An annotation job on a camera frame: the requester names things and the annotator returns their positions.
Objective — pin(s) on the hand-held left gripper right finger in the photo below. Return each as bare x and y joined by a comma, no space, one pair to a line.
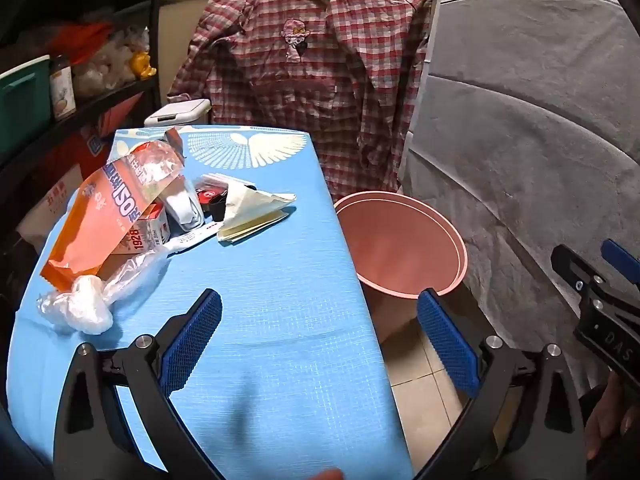
447,345

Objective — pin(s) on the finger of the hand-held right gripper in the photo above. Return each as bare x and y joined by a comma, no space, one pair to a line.
575,267
622,260

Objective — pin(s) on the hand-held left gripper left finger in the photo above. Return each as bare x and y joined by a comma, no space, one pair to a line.
192,340

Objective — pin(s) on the pink plastic bin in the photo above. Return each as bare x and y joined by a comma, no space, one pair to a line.
400,245

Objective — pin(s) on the clear plastic bag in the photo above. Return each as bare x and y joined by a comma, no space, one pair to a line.
85,305

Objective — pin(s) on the small white red carton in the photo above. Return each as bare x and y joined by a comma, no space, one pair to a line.
150,230

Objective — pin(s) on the white grey pouch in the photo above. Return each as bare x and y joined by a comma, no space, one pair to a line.
182,210

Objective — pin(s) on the beige paper wrapper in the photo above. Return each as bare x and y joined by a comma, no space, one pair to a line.
250,215

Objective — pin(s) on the red black sachet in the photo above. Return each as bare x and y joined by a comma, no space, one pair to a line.
210,195

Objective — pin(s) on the orange snack bag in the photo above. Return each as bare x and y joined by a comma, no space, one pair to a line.
85,230

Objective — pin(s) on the person's right hand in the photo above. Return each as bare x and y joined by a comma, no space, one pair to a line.
607,425

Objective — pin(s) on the blue mat with white wings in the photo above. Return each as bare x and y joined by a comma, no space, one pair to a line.
280,285

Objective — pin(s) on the grey cloth cover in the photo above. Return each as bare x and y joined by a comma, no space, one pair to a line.
525,135

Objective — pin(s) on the white sack with red print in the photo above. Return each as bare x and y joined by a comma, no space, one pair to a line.
55,200

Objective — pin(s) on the red cardboard box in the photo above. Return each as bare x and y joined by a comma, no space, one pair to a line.
95,140

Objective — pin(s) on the white lidded bin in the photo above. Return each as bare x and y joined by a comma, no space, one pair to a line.
175,112

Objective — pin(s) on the red plaid shirt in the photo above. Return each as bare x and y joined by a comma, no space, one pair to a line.
310,110

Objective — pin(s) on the golden figurine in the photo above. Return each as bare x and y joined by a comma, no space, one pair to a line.
142,65

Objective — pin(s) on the labelled jar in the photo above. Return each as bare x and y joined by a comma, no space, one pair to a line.
62,90

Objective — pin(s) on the clear bag of white items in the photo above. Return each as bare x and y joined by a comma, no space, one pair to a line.
105,70

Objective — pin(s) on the teal storage box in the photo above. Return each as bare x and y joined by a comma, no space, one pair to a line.
25,105

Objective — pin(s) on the black shelf rack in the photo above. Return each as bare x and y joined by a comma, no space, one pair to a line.
154,35

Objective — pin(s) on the orange red bag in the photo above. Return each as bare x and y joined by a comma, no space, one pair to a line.
85,40

